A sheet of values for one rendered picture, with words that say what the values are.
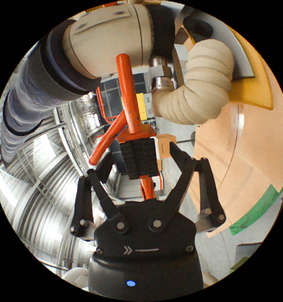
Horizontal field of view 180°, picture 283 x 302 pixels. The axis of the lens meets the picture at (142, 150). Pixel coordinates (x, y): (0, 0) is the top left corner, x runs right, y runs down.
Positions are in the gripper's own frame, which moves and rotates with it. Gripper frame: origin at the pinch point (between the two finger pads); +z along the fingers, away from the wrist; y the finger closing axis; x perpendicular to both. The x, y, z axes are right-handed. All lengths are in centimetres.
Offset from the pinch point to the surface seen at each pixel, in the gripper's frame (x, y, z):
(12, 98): 23.2, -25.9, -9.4
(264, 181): -25, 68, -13
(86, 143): -101, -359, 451
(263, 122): 7.1, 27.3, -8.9
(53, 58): 19.3, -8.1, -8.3
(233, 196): -55, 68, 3
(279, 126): 8.0, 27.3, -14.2
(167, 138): -46, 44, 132
